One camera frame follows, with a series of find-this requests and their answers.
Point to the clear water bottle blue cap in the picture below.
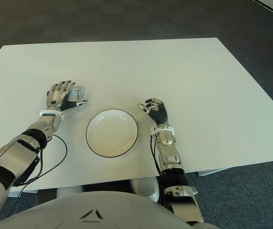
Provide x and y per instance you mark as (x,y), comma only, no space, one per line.
(79,94)

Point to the robot right arm silver black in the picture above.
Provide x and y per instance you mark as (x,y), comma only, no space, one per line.
(172,167)

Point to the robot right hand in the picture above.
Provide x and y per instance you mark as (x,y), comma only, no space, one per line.
(160,114)

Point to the robot left arm silver black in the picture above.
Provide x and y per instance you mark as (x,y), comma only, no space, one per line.
(14,155)

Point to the white plate black rim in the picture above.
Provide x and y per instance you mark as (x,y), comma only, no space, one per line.
(112,136)

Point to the white robot leg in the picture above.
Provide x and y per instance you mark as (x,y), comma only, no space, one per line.
(146,188)

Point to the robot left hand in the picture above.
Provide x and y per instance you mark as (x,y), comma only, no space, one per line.
(56,97)

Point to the grey robot torso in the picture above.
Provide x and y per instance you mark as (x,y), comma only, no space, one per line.
(108,210)

